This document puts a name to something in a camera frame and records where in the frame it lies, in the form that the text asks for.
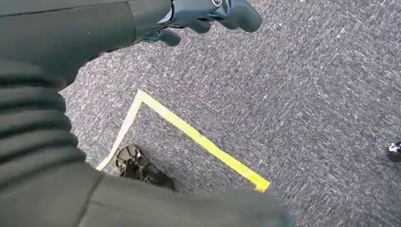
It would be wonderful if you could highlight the blue metal shelf rack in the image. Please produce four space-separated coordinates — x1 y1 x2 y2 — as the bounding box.
388 141 401 163

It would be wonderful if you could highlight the black robot foot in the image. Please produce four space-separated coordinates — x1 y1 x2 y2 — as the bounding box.
115 144 176 192

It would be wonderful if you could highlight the yellow floor tape rectangle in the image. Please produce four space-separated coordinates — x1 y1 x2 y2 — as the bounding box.
95 89 271 192

